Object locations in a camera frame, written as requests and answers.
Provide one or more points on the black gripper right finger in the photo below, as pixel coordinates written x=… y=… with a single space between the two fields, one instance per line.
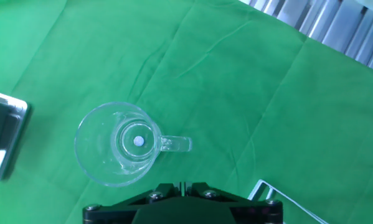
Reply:
x=251 y=211

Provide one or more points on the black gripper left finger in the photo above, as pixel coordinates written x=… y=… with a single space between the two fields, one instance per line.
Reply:
x=127 y=211

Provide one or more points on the clear acrylic drying rack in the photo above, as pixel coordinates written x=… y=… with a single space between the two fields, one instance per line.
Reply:
x=260 y=182

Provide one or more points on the green cloth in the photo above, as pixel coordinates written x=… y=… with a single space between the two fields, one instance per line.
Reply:
x=236 y=93

